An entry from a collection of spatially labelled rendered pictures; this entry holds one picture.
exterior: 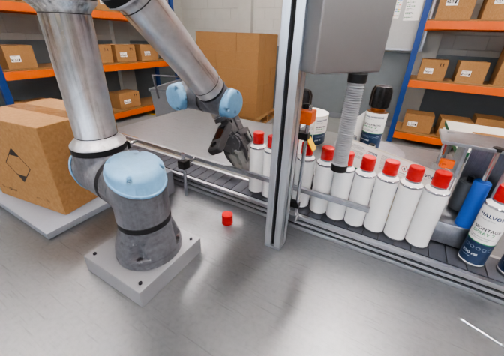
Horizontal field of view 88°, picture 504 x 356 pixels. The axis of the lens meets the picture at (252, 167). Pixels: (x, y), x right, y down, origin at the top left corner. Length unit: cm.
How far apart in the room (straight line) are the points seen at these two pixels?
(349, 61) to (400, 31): 444
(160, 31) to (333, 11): 30
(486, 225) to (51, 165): 107
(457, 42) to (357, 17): 460
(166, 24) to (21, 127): 51
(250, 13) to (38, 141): 522
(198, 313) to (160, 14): 58
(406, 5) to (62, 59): 474
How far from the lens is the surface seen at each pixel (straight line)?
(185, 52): 58
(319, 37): 51
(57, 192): 92
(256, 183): 84
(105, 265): 70
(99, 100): 63
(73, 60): 62
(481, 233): 78
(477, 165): 89
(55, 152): 89
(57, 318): 71
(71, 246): 86
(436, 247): 84
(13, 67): 424
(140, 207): 57
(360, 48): 57
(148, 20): 55
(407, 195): 72
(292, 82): 54
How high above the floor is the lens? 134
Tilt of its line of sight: 27 degrees down
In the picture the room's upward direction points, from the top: 2 degrees clockwise
